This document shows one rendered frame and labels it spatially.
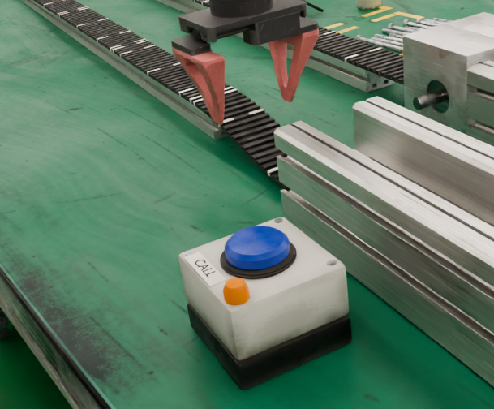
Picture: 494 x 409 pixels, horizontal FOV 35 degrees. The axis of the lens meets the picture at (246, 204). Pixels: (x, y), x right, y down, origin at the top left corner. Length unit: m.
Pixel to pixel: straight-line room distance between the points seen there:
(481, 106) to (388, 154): 0.12
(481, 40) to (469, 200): 0.23
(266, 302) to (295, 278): 0.02
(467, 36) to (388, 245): 0.30
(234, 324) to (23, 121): 0.58
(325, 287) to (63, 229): 0.30
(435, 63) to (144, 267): 0.32
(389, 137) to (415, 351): 0.18
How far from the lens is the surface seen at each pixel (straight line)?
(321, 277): 0.47
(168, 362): 0.51
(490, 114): 0.69
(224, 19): 0.70
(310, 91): 0.92
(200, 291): 0.48
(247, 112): 0.79
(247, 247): 0.47
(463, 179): 0.55
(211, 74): 0.69
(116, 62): 1.09
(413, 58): 0.76
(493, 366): 0.47
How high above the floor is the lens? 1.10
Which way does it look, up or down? 28 degrees down
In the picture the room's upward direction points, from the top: 8 degrees counter-clockwise
